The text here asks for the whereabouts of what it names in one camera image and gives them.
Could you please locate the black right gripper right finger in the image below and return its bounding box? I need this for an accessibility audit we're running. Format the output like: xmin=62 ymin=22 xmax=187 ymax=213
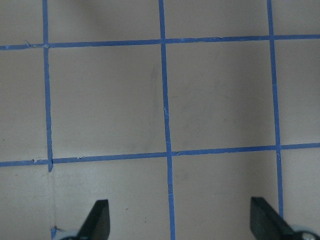
xmin=250 ymin=197 xmax=303 ymax=240

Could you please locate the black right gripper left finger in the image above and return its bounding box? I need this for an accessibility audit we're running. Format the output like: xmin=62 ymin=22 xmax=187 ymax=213
xmin=76 ymin=199 xmax=111 ymax=240

